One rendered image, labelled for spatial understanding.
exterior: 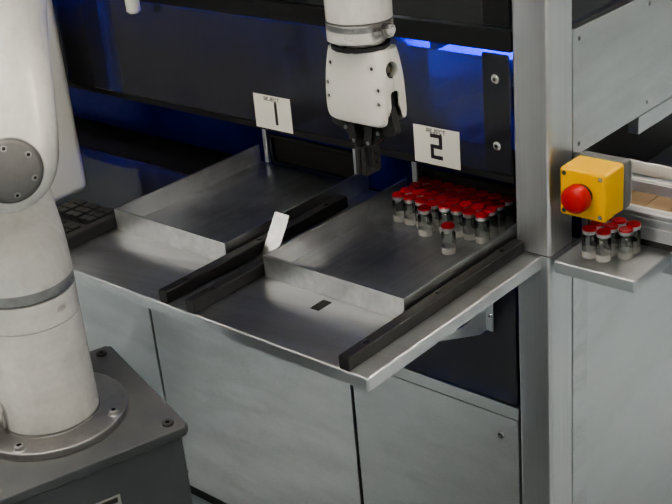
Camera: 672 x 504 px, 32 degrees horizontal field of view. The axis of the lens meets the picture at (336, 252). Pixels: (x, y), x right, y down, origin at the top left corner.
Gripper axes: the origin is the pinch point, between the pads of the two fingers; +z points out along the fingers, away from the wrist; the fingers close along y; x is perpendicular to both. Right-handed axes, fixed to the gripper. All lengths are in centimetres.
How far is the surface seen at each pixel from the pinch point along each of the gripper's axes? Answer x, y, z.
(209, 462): -25, 72, 91
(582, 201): -21.2, -19.4, 9.5
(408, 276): -9.1, 1.7, 21.5
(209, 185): -19, 54, 22
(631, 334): -51, -12, 46
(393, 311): 1.5, -4.1, 20.7
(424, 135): -24.1, 9.4, 6.1
